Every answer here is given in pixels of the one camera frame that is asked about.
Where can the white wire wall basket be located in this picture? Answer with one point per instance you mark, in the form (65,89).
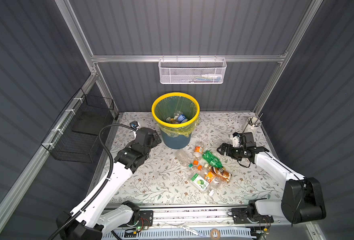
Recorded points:
(185,71)

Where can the lime label clear bottle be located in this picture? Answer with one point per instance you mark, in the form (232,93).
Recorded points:
(199,182)

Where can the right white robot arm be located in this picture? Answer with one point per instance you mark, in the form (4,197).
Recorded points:
(302,199)

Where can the floral table mat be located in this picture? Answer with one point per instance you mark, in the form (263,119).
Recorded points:
(163,180)

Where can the white cup with tools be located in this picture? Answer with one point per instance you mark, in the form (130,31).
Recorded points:
(253,124)

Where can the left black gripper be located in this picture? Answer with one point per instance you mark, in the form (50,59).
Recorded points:
(157,139)

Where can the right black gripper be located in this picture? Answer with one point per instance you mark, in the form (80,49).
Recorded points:
(229,151)

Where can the clear crushed bottle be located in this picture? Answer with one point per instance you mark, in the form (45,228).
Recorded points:
(183,157)

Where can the white tube in basket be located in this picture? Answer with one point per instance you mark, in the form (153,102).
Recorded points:
(211,77)

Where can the blue label water bottle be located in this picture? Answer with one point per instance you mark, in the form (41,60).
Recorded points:
(180,117)

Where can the teal bin yellow rim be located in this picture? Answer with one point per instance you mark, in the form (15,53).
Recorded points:
(176,136)

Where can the orange label small bottle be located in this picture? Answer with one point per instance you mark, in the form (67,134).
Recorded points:
(199,149)

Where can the black wire side basket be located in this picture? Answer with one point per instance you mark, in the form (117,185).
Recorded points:
(76,137)

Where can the green plastic bottle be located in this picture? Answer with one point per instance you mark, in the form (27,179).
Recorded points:
(211,159)

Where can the tape roll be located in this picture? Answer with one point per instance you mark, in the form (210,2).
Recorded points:
(215,234)

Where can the orange cap clear bottle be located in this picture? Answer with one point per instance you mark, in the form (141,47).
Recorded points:
(196,166)

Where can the brown tea bottle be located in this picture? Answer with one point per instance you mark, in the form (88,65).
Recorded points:
(221,173)

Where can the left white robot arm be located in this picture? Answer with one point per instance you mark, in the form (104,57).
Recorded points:
(121,168)

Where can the orange label bottle near lime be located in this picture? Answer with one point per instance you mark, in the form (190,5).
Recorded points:
(211,177)

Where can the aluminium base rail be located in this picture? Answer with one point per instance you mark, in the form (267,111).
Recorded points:
(189,214)

